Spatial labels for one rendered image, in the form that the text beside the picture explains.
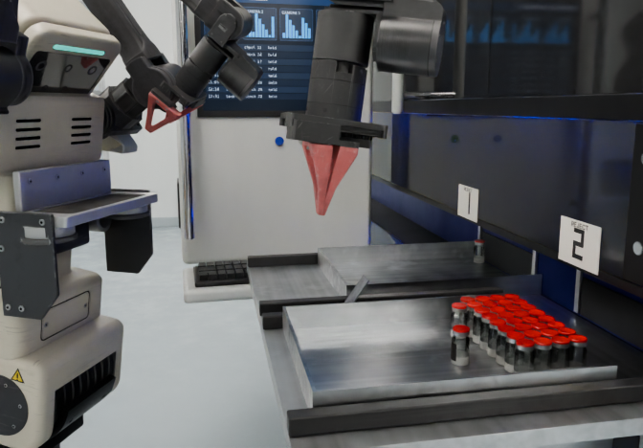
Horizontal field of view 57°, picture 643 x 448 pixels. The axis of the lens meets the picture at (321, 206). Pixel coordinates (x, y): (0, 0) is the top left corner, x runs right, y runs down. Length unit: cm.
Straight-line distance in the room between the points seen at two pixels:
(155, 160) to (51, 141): 505
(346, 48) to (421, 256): 73
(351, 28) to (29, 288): 62
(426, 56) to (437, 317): 46
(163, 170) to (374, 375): 546
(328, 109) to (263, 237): 97
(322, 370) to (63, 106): 62
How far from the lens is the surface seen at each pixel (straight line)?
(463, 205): 115
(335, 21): 60
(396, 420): 63
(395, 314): 89
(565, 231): 86
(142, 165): 611
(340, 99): 59
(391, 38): 58
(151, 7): 614
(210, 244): 152
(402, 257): 124
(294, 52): 151
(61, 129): 107
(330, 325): 87
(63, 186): 105
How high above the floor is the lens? 120
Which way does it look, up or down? 10 degrees down
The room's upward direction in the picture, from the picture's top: straight up
